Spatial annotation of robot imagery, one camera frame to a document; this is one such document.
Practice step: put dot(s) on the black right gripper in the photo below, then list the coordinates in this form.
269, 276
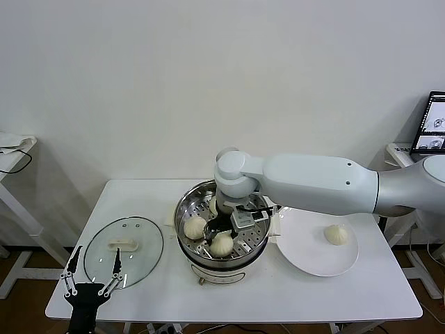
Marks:
223, 217

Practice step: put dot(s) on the grey laptop computer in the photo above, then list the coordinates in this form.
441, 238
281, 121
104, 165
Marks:
431, 115

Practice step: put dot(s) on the white steamed baozi bun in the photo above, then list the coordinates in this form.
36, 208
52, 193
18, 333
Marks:
212, 206
222, 247
336, 234
194, 228

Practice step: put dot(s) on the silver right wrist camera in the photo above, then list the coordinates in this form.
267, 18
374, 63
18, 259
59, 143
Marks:
242, 221

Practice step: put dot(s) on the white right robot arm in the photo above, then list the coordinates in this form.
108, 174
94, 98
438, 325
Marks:
313, 181

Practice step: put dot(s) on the white round plate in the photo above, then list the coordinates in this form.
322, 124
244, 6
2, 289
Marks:
313, 250

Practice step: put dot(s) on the white side table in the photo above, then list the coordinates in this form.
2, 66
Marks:
400, 156
21, 211

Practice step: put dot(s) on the white cloth bag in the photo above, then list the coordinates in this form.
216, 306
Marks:
17, 141

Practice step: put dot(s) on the stainless steel steamer basket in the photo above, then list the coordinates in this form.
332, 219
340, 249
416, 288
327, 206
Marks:
257, 240

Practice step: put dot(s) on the black power adapter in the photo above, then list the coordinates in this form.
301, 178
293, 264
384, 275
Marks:
384, 221

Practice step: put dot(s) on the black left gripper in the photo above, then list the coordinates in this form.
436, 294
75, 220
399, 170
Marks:
87, 299

